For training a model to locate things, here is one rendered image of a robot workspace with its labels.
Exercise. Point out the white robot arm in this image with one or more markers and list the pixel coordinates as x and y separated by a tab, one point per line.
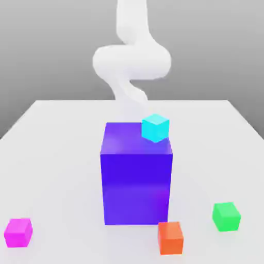
132	61

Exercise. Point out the small cyan cube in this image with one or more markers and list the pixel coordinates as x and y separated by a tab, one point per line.
155	128

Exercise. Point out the small orange cube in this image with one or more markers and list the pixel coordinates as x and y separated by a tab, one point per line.
170	238

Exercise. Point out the small green cube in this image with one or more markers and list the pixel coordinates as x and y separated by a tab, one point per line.
226	217

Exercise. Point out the small magenta cube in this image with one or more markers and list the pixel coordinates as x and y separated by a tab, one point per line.
18	233

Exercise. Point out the large purple box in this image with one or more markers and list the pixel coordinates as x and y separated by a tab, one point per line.
136	181

